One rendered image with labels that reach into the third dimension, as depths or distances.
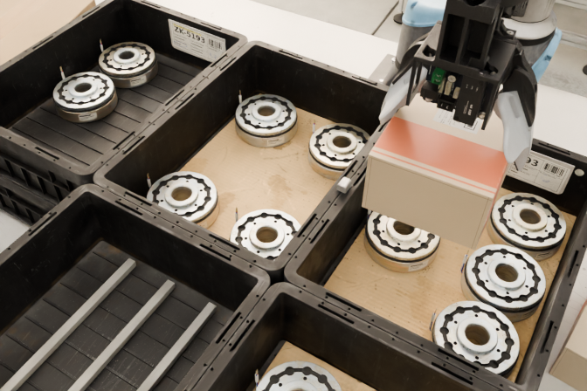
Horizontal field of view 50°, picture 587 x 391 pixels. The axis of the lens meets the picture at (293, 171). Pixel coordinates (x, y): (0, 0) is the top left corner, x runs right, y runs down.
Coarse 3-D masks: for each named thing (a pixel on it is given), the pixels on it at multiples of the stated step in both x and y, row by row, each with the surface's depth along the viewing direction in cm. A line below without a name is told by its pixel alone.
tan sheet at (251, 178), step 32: (224, 128) 107; (192, 160) 102; (224, 160) 102; (256, 160) 102; (288, 160) 102; (224, 192) 97; (256, 192) 97; (288, 192) 97; (320, 192) 97; (224, 224) 92
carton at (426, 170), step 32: (416, 96) 67; (416, 128) 63; (448, 128) 63; (480, 128) 63; (384, 160) 60; (416, 160) 60; (448, 160) 60; (480, 160) 60; (384, 192) 62; (416, 192) 60; (448, 192) 58; (480, 192) 57; (416, 224) 63; (448, 224) 61; (480, 224) 59
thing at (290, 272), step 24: (552, 144) 91; (360, 168) 87; (336, 216) 81; (312, 240) 78; (576, 240) 78; (288, 264) 75; (576, 264) 76; (312, 288) 73; (360, 312) 71; (552, 312) 71; (408, 336) 69; (552, 336) 69; (456, 360) 67; (504, 384) 65; (528, 384) 65
